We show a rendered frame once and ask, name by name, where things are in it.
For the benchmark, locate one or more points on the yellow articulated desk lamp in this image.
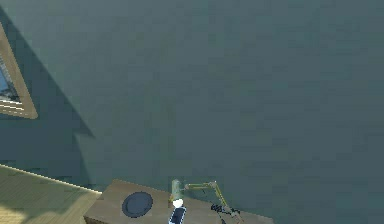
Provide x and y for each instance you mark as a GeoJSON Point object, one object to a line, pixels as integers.
{"type": "Point", "coordinates": [218, 193]}

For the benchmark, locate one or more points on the wooden framed window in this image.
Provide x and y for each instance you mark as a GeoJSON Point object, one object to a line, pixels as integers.
{"type": "Point", "coordinates": [18, 90]}

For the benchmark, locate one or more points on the brown wooden desk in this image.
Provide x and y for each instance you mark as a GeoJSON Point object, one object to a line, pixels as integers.
{"type": "Point", "coordinates": [110, 206]}

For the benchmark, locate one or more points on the dark round plate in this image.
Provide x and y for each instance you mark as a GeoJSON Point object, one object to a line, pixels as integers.
{"type": "Point", "coordinates": [137, 204]}

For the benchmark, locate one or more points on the black white-edged cell phone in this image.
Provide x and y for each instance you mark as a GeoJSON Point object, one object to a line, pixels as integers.
{"type": "Point", "coordinates": [178, 215]}

